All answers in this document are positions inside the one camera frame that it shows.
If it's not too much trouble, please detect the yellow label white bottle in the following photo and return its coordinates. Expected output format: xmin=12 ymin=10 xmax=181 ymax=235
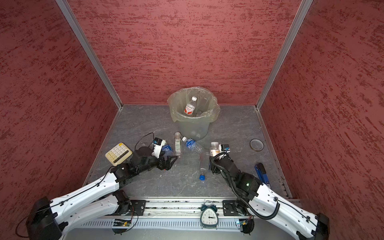
xmin=210 ymin=142 xmax=221 ymax=157

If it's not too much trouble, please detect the red white label water bottle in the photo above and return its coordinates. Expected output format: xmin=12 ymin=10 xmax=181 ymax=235
xmin=184 ymin=96 xmax=198 ymax=116

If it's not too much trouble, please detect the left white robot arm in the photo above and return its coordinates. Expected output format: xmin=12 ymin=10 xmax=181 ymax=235
xmin=26 ymin=147 xmax=178 ymax=240

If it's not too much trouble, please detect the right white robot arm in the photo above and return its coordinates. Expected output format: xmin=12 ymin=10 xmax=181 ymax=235
xmin=210 ymin=152 xmax=330 ymax=240

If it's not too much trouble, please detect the translucent green bin liner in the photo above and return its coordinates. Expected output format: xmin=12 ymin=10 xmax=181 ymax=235
xmin=167 ymin=87 xmax=221 ymax=124

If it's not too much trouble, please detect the blue label bottle upper left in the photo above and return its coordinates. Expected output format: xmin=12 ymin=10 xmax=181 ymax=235
xmin=162 ymin=145 xmax=174 ymax=158

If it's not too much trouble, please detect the clear bottle blue cap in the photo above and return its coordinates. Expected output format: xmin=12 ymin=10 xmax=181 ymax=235
xmin=199 ymin=151 xmax=210 ymax=181

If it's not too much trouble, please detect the beige calculator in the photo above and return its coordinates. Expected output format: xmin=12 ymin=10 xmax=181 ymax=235
xmin=105 ymin=143 xmax=133 ymax=166

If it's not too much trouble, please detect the green label square bottle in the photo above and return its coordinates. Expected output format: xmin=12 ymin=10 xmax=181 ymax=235
xmin=174 ymin=132 xmax=182 ymax=157

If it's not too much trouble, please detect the Pocari blue label bottle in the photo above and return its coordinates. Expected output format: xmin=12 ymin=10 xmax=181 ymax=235
xmin=182 ymin=137 xmax=204 ymax=154

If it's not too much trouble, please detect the tape roll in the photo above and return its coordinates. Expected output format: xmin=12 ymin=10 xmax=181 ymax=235
xmin=250 ymin=139 xmax=264 ymax=152

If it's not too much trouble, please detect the blue box cutter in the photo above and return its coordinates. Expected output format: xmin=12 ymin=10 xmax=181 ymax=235
xmin=255 ymin=163 xmax=271 ymax=188

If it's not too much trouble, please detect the green alarm clock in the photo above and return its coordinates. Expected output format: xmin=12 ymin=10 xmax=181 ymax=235
xmin=200 ymin=204 xmax=219 ymax=229

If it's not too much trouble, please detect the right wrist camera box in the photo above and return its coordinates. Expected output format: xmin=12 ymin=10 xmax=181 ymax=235
xmin=219 ymin=144 xmax=231 ymax=153

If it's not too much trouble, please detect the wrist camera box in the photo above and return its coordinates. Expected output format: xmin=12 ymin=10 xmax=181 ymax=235
xmin=152 ymin=138 xmax=167 ymax=159
xmin=219 ymin=144 xmax=231 ymax=153

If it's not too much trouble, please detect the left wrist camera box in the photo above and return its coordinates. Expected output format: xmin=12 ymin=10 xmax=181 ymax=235
xmin=152 ymin=138 xmax=167 ymax=159

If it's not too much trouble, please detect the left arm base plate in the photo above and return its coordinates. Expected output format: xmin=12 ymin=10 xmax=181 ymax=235
xmin=119 ymin=200 xmax=147 ymax=216

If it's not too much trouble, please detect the aluminium front rail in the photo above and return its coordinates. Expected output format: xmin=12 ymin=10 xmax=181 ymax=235
xmin=61 ymin=197 xmax=307 ymax=220

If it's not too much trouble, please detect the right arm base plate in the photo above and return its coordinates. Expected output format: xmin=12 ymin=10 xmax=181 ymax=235
xmin=222 ymin=200 xmax=249 ymax=216

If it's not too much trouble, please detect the left circuit board with cables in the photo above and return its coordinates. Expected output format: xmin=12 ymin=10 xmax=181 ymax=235
xmin=112 ymin=207 xmax=139 ymax=235

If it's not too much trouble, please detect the circuit board with cables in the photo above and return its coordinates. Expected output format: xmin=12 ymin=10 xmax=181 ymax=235
xmin=112 ymin=207 xmax=139 ymax=235
xmin=239 ymin=216 xmax=255 ymax=235

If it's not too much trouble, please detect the right circuit board with cables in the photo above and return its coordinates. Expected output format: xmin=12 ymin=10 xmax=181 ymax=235
xmin=239 ymin=216 xmax=255 ymax=235

